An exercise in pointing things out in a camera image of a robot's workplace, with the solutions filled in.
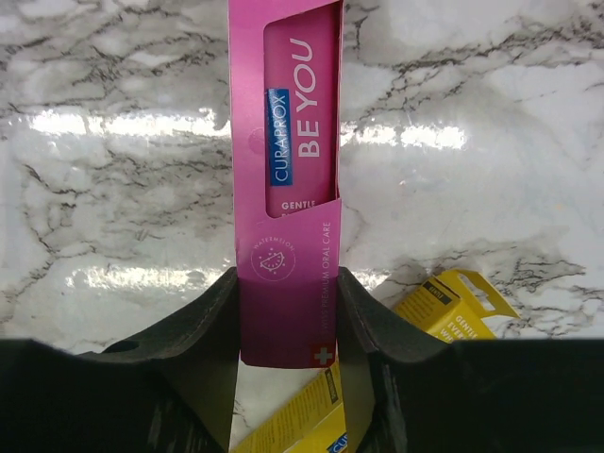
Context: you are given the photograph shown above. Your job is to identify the yellow Curaprox box centre left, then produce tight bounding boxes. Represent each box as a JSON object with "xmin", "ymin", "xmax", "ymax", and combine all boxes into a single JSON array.
[{"xmin": 233, "ymin": 362, "xmax": 348, "ymax": 453}]

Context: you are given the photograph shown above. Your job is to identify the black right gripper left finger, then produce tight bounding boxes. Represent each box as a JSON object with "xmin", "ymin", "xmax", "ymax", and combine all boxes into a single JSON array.
[{"xmin": 1, "ymin": 269, "xmax": 240, "ymax": 452}]

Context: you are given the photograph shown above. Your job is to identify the yellow curaprox box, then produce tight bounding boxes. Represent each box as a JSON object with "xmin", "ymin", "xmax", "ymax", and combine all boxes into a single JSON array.
[
  {"xmin": 233, "ymin": 362, "xmax": 348, "ymax": 453},
  {"xmin": 394, "ymin": 269, "xmax": 518, "ymax": 344}
]

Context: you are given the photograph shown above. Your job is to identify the pink Curaprox box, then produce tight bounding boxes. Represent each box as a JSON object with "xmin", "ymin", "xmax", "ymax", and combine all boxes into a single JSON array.
[{"xmin": 227, "ymin": 1, "xmax": 344, "ymax": 369}]

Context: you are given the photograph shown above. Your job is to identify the yellow Curaprox box right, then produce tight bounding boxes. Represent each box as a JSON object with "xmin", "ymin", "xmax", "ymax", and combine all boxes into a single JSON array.
[{"xmin": 394, "ymin": 269, "xmax": 518, "ymax": 344}]

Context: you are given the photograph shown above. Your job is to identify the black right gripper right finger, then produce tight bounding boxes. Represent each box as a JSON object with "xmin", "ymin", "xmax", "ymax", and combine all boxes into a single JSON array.
[{"xmin": 337, "ymin": 269, "xmax": 603, "ymax": 452}]

